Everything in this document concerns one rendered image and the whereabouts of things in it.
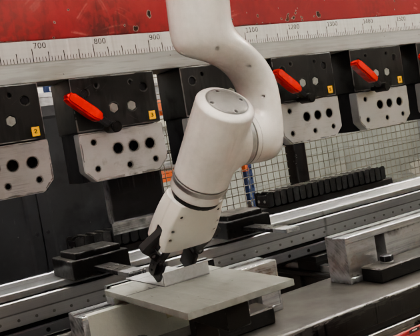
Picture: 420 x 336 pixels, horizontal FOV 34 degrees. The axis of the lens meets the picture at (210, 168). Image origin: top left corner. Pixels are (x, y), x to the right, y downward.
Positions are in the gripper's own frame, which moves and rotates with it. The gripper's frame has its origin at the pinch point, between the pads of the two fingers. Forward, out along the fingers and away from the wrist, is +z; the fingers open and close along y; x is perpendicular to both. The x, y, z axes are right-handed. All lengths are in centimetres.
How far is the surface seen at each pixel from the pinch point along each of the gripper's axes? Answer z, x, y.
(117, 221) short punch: -1.4, -10.4, 5.0
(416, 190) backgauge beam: 22, -17, -97
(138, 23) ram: -27.6, -28.4, -3.0
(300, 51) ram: -23.4, -22.5, -36.6
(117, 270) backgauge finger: 12.0, -11.0, 1.8
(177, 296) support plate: -5.1, 9.6, 6.6
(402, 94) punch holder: -16, -14, -62
